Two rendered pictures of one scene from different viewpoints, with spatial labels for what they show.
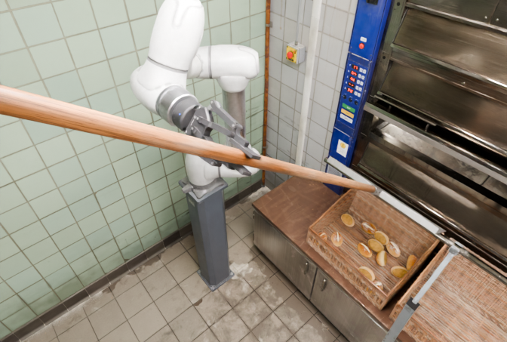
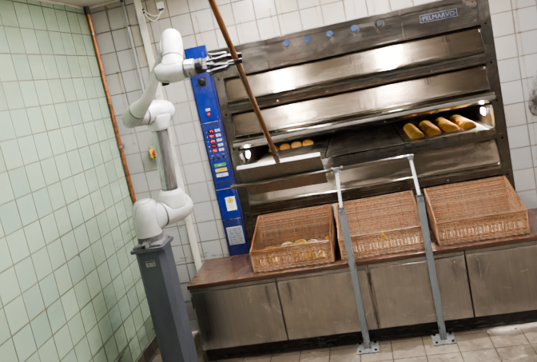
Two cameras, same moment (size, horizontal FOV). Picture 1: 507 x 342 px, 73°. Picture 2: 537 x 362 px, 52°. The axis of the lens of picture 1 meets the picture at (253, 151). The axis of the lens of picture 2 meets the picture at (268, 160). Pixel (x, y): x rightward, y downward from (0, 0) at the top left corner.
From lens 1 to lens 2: 250 cm
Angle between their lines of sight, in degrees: 48
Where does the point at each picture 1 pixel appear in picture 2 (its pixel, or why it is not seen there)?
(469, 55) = (271, 84)
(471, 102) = (287, 109)
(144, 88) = (171, 64)
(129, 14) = (46, 126)
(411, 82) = (250, 120)
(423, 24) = (238, 83)
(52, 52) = (11, 149)
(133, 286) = not seen: outside the picture
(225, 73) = (159, 113)
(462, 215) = (330, 182)
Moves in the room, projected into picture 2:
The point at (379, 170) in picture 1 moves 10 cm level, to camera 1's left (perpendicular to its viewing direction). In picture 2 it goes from (266, 197) to (256, 201)
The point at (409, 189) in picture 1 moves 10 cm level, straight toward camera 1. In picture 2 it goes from (292, 193) to (295, 196)
